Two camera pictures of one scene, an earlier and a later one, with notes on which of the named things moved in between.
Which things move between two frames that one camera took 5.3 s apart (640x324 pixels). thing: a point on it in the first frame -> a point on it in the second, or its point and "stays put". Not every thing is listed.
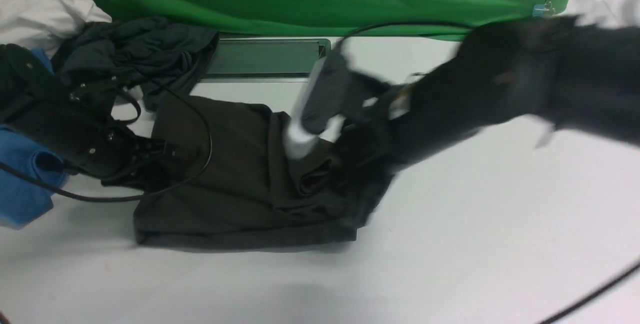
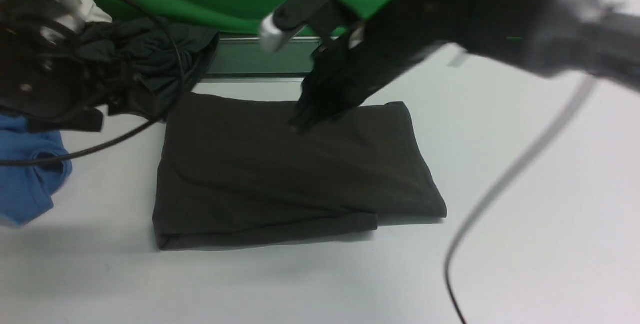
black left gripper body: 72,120 -> 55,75
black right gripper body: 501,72 -> 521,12
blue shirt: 19,203 stays put
